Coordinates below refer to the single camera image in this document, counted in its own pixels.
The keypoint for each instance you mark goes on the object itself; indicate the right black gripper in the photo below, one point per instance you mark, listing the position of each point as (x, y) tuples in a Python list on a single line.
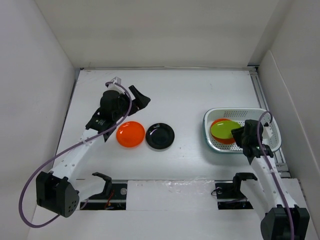
[(237, 132)]

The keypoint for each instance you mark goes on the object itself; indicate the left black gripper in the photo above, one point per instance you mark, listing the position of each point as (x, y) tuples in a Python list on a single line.
[(140, 102)]

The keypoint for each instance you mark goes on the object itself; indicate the orange plate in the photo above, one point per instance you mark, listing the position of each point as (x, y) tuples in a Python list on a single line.
[(130, 134), (228, 141)]

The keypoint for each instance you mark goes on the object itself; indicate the green plate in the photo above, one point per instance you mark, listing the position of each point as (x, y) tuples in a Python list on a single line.
[(223, 129)]

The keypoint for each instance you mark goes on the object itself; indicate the black plate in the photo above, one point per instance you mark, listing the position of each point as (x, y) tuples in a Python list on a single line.
[(160, 136)]

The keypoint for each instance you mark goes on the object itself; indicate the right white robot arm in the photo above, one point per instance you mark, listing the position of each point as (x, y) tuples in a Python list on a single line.
[(280, 216)]

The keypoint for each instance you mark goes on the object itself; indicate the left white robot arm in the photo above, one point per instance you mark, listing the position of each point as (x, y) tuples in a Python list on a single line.
[(57, 190)]

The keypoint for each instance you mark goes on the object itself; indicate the white perforated plastic bin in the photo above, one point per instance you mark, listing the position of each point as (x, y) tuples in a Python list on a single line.
[(239, 115)]

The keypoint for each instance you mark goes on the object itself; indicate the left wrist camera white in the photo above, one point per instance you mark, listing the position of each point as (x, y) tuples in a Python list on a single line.
[(114, 84)]

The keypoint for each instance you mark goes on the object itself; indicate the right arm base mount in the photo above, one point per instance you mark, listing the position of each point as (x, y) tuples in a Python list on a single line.
[(228, 192)]

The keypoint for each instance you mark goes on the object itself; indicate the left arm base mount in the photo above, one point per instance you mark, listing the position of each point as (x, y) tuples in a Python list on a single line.
[(100, 192)]

